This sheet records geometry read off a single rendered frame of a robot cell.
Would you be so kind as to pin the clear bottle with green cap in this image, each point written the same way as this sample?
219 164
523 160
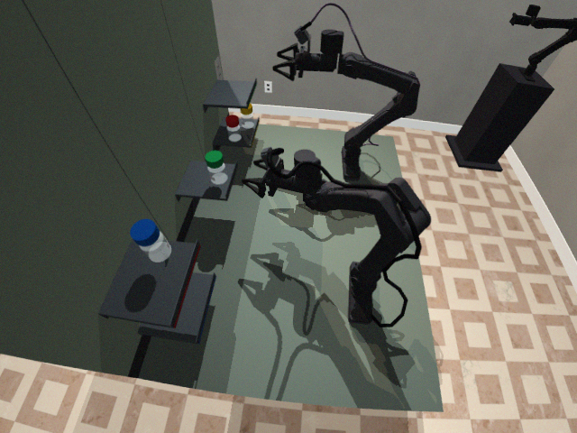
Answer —
216 167

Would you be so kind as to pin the white bottle with blue cap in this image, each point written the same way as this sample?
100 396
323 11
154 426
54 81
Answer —
145 233

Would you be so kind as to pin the clear glass bottle with yellow cap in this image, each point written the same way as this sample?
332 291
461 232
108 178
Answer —
247 117

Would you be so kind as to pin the clear bottle with red cap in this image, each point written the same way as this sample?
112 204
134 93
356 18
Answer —
233 128

